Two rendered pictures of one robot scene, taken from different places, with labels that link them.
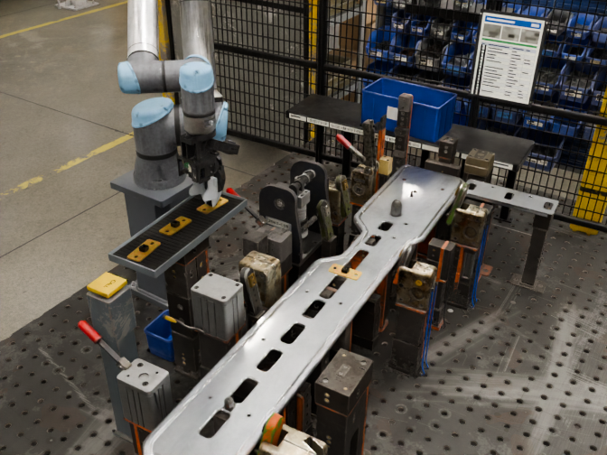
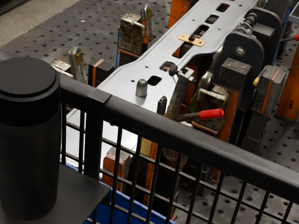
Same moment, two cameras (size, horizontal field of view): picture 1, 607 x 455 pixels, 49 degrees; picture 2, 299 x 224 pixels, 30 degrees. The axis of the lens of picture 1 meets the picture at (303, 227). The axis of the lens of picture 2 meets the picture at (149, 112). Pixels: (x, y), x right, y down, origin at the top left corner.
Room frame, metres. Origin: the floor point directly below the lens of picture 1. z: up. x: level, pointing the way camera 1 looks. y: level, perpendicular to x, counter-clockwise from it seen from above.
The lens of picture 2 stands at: (2.93, -0.38, 1.93)
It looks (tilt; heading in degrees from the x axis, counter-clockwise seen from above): 39 degrees down; 174
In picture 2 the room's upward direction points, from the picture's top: 8 degrees clockwise
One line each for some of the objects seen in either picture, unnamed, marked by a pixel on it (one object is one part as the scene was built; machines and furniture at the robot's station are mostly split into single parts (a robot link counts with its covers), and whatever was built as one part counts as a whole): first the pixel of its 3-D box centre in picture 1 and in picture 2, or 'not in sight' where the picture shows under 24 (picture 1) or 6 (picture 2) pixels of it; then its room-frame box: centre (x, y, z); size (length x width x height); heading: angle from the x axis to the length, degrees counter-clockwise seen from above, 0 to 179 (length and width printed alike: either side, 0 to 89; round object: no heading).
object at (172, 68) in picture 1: (190, 75); not in sight; (1.55, 0.28, 1.48); 0.11 x 0.11 x 0.08; 9
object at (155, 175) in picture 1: (158, 162); not in sight; (1.73, 0.42, 1.15); 0.15 x 0.15 x 0.10
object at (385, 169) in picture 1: (381, 207); (141, 187); (1.95, -0.26, 0.88); 0.04 x 0.04 x 0.36; 61
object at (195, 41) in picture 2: (345, 270); (191, 38); (1.41, -0.11, 1.01); 0.08 x 0.04 x 0.01; 61
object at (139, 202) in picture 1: (166, 235); not in sight; (1.73, 0.42, 0.90); 0.21 x 0.21 x 0.40; 57
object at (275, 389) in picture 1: (344, 278); (191, 38); (1.39, -0.11, 1.00); 1.38 x 0.22 x 0.02; 151
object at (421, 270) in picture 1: (412, 319); (131, 63); (1.38, -0.29, 0.87); 0.12 x 0.09 x 0.35; 61
